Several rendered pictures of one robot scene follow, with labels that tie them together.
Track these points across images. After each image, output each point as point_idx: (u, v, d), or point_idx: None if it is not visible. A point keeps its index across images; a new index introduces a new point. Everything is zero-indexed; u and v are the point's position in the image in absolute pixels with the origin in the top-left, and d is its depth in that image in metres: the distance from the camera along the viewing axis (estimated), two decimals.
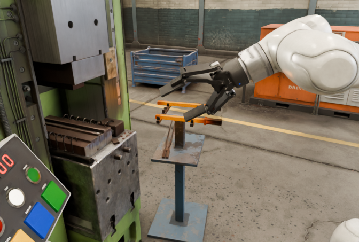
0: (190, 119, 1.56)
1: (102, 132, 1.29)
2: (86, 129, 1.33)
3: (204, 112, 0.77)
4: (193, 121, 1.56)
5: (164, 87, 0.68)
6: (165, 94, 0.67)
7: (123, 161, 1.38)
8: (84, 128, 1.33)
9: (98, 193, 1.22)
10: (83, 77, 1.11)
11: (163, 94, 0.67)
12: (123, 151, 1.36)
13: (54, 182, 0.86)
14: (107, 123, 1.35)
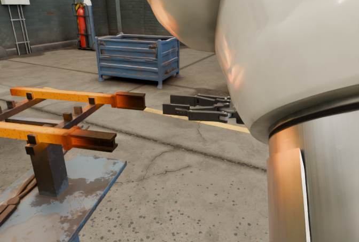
0: (28, 134, 0.54)
1: None
2: None
3: (184, 111, 0.67)
4: (36, 139, 0.54)
5: (176, 101, 0.77)
6: (174, 94, 0.76)
7: None
8: None
9: None
10: None
11: (173, 94, 0.76)
12: None
13: None
14: None
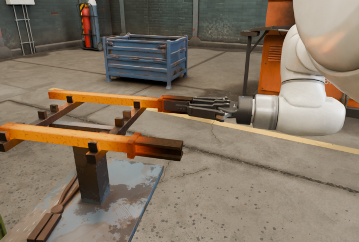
0: (88, 141, 0.51)
1: None
2: None
3: (184, 107, 0.70)
4: (97, 147, 0.51)
5: None
6: None
7: None
8: None
9: None
10: None
11: None
12: None
13: None
14: None
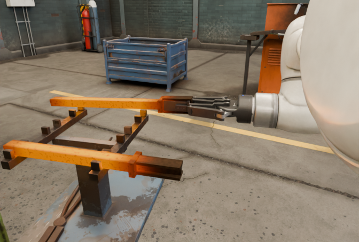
0: (91, 161, 0.53)
1: None
2: None
3: (184, 107, 0.70)
4: (99, 166, 0.53)
5: None
6: None
7: None
8: None
9: None
10: None
11: None
12: None
13: None
14: None
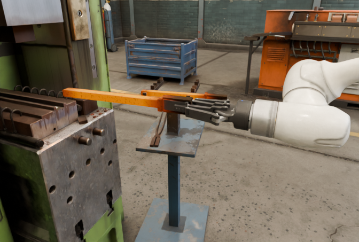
0: (186, 95, 1.20)
1: (62, 106, 0.93)
2: (41, 103, 0.96)
3: (182, 107, 0.70)
4: None
5: None
6: None
7: (93, 147, 1.02)
8: (38, 102, 0.97)
9: (53, 191, 0.86)
10: (23, 17, 0.74)
11: None
12: (93, 133, 1.00)
13: None
14: None
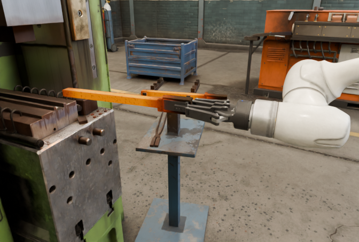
0: (186, 95, 1.20)
1: (62, 106, 0.93)
2: (41, 103, 0.96)
3: (182, 107, 0.70)
4: None
5: None
6: None
7: (93, 147, 1.02)
8: (38, 102, 0.97)
9: (53, 191, 0.86)
10: (23, 17, 0.74)
11: None
12: (93, 133, 1.00)
13: None
14: None
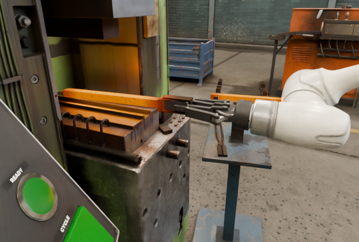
0: (265, 99, 1.06)
1: (148, 114, 0.79)
2: (120, 110, 0.83)
3: (182, 107, 0.70)
4: None
5: None
6: None
7: (175, 160, 0.88)
8: (116, 108, 0.84)
9: (145, 215, 0.73)
10: (126, 8, 0.61)
11: None
12: (177, 145, 0.87)
13: (87, 210, 0.36)
14: None
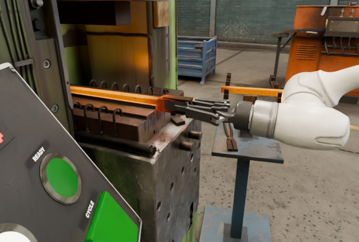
0: (278, 92, 1.04)
1: None
2: None
3: (182, 107, 0.70)
4: None
5: None
6: None
7: (187, 153, 0.86)
8: None
9: (159, 208, 0.70)
10: None
11: None
12: (189, 137, 0.84)
13: (110, 196, 0.33)
14: (164, 90, 0.82)
